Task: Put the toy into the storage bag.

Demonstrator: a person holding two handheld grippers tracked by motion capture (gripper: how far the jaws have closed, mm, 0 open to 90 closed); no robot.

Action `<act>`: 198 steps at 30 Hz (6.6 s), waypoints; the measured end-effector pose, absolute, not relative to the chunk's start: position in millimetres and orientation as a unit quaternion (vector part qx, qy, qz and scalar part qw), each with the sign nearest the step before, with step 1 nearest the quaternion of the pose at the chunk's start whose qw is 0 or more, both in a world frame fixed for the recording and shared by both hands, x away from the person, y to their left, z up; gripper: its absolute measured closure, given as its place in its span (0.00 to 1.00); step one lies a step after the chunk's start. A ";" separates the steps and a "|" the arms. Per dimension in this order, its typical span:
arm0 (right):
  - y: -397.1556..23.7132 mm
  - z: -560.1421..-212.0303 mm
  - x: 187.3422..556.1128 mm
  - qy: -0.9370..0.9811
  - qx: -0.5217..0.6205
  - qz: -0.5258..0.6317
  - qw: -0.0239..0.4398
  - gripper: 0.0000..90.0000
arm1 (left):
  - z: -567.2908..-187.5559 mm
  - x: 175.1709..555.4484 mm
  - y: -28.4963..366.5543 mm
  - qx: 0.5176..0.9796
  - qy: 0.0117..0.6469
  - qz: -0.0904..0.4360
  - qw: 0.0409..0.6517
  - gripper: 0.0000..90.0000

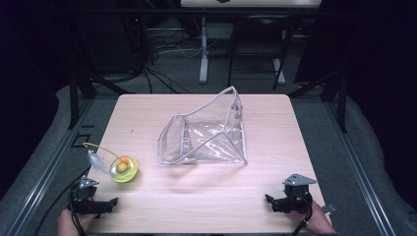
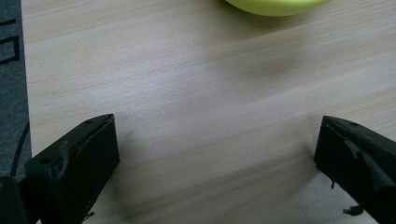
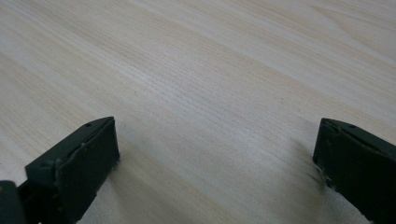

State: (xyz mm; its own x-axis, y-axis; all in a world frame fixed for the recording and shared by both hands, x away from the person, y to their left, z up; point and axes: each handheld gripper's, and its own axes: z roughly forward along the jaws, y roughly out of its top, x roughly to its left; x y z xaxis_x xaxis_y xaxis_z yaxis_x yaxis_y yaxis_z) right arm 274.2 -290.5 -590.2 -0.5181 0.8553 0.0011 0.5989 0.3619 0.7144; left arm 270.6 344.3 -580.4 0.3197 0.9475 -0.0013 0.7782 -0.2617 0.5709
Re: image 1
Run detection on black curtain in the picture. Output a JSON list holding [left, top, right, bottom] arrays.
[[294, 0, 417, 210], [0, 0, 72, 201]]

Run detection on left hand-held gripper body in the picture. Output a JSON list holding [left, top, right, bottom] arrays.
[[67, 175, 106, 215]]

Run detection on black chair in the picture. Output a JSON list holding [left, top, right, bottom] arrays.
[[226, 14, 297, 91]]

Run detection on grey metal piece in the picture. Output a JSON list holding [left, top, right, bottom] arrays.
[[321, 203, 337, 216]]

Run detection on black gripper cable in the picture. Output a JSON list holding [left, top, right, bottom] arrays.
[[32, 165, 92, 236], [290, 191, 315, 236]]

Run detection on aluminium floor rail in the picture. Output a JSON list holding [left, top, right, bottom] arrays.
[[5, 97, 96, 236], [323, 97, 398, 236]]

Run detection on white desk leg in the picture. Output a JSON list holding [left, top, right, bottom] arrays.
[[271, 58, 287, 87], [199, 16, 210, 85]]

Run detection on clear plastic zipper bag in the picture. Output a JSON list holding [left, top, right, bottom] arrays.
[[156, 86, 249, 166]]

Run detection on black frame crossbar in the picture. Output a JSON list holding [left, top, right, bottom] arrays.
[[65, 7, 345, 18]]

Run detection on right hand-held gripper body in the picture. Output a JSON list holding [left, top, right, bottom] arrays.
[[280, 172, 318, 214]]

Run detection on tangle of floor cables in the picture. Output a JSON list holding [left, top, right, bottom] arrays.
[[122, 16, 206, 95]]

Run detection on person's left hand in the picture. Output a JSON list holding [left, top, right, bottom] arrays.
[[57, 208, 96, 236]]

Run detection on black frame post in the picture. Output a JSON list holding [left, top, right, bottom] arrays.
[[67, 70, 81, 130]]

